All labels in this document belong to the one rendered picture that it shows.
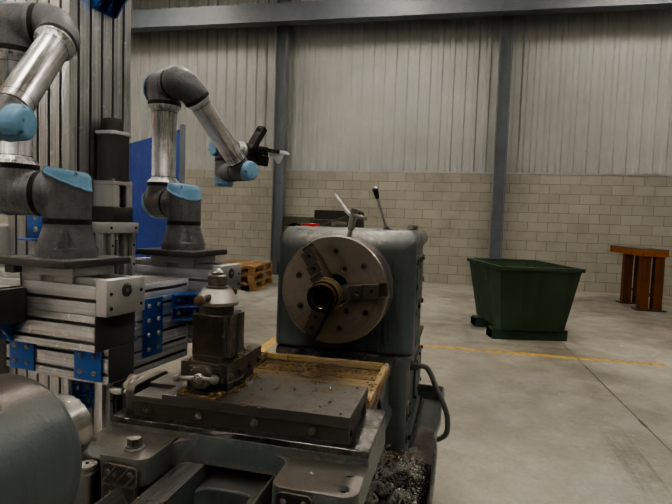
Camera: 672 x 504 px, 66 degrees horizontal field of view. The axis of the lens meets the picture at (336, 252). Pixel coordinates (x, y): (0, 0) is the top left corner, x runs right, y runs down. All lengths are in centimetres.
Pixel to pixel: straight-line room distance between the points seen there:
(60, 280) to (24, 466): 104
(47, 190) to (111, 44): 61
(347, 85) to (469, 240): 439
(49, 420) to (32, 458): 3
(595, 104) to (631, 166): 147
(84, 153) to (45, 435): 136
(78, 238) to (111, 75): 62
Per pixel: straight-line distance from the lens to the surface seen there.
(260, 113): 1254
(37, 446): 45
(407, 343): 164
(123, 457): 91
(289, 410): 87
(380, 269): 145
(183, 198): 184
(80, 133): 175
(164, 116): 200
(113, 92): 187
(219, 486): 94
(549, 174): 1172
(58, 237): 146
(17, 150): 156
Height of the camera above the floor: 128
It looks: 3 degrees down
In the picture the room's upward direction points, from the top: 2 degrees clockwise
